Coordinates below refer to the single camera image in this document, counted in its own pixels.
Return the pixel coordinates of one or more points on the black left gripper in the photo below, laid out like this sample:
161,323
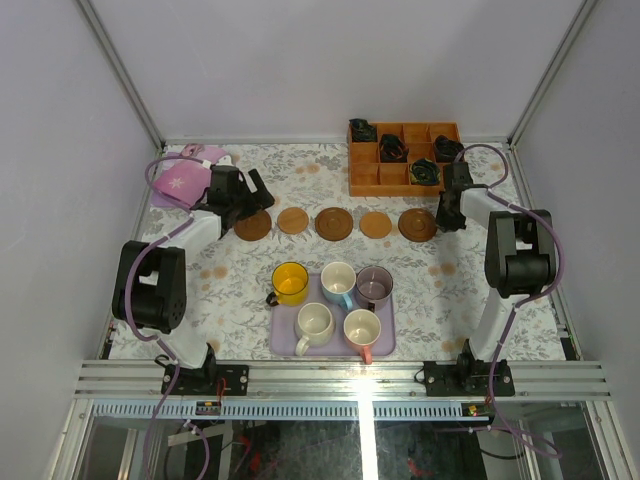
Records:
248,195

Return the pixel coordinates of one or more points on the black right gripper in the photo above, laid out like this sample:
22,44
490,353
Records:
445,225

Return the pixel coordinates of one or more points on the dark brown coaster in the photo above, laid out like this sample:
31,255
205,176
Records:
334,224
255,227
417,225

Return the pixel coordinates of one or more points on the light wooden coaster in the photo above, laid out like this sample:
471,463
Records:
292,220
375,225

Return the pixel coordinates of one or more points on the purple mug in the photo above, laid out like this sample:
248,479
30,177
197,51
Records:
373,288

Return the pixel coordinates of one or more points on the pink mug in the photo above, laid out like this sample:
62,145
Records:
362,329

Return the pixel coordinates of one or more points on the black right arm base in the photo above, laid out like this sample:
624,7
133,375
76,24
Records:
466,377

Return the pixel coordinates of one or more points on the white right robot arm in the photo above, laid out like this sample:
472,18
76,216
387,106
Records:
520,254

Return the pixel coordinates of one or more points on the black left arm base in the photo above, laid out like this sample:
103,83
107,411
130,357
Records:
211,379

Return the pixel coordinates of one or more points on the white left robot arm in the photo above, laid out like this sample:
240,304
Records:
150,292

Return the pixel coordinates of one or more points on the dark green rolled sock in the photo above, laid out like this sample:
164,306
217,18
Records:
424,172

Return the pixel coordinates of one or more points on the pink folded cloth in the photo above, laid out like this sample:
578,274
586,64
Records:
185,180

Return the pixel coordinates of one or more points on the black rolled sock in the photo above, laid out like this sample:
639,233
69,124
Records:
446,150
362,131
392,149

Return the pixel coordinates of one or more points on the yellow mug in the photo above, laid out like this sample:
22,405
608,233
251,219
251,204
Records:
290,285

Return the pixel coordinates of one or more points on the orange wooden compartment box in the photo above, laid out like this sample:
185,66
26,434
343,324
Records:
369,176

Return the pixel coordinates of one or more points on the light blue mug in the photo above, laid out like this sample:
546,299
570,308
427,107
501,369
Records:
338,279

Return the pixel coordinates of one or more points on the cream white mug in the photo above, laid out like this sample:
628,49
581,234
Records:
314,327

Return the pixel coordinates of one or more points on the lavender tray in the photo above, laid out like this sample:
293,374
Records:
283,339

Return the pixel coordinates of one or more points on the aluminium front rail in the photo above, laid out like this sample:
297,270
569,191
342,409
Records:
278,390

